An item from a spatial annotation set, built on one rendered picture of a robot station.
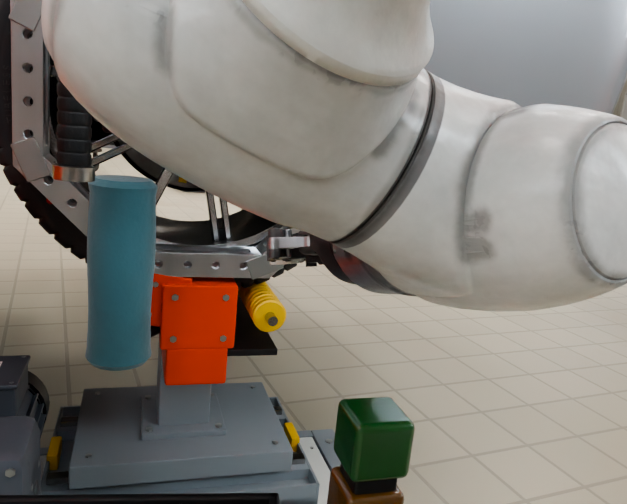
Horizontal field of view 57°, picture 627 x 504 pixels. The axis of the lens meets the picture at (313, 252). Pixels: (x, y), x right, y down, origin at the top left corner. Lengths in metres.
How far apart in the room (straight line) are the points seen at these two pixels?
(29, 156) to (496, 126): 0.73
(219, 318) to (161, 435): 0.32
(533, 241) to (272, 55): 0.13
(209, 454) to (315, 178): 0.93
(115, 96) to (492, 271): 0.18
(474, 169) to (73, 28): 0.18
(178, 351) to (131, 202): 0.29
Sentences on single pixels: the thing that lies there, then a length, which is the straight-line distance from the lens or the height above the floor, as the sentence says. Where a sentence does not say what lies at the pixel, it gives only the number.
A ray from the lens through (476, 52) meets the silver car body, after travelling 1.23.
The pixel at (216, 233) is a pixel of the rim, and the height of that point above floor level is 0.63.
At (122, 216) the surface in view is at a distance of 0.78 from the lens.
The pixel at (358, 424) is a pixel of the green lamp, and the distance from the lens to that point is 0.36.
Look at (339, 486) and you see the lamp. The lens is 0.40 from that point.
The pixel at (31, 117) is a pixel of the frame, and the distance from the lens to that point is 0.91.
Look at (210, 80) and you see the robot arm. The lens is 0.23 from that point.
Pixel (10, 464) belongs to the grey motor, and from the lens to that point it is 0.83.
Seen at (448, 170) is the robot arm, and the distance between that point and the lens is 0.27.
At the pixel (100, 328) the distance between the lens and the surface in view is 0.83.
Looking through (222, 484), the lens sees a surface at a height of 0.15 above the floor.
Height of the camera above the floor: 0.83
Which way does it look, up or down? 12 degrees down
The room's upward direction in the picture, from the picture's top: 6 degrees clockwise
